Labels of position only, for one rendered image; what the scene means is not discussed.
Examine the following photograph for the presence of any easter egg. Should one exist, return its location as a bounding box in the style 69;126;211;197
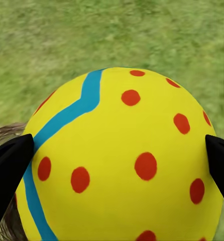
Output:
0;67;224;241

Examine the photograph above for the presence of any wicker basket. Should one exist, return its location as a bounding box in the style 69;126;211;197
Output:
0;123;29;241

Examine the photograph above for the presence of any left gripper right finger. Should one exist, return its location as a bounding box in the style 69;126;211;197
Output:
205;135;224;197

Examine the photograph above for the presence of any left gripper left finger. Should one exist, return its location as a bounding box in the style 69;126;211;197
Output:
0;134;34;224

